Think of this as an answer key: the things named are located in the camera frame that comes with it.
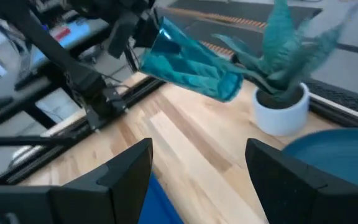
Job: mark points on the blue round plate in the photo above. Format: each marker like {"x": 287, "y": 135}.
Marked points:
{"x": 343, "y": 158}

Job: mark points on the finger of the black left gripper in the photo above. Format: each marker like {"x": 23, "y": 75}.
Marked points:
{"x": 146, "y": 31}
{"x": 121, "y": 35}

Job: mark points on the blue plastic tray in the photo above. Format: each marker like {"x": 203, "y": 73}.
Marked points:
{"x": 157, "y": 205}

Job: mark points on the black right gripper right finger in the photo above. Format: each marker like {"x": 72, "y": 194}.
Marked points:
{"x": 291, "y": 193}

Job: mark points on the blue flat panel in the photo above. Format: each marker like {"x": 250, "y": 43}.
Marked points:
{"x": 73, "y": 34}

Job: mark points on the black perforated floor mat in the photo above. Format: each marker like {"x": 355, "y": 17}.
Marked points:
{"x": 343, "y": 96}

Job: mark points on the green succulent plant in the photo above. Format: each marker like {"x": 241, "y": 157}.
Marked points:
{"x": 284, "y": 49}

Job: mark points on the teal faceted plastic cup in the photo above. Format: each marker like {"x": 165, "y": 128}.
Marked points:
{"x": 191, "y": 65}

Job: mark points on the black aluminium table frame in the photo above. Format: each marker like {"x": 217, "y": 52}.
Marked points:
{"x": 141, "y": 90}

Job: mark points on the black orange-striped floor mat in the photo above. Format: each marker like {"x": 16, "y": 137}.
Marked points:
{"x": 228, "y": 34}
{"x": 247, "y": 9}

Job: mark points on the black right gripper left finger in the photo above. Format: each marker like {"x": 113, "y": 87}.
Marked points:
{"x": 117, "y": 186}

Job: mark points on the white plant pot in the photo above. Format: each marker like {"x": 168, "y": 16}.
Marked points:
{"x": 280, "y": 118}

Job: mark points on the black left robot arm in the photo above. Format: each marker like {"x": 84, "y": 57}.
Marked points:
{"x": 79, "y": 74}

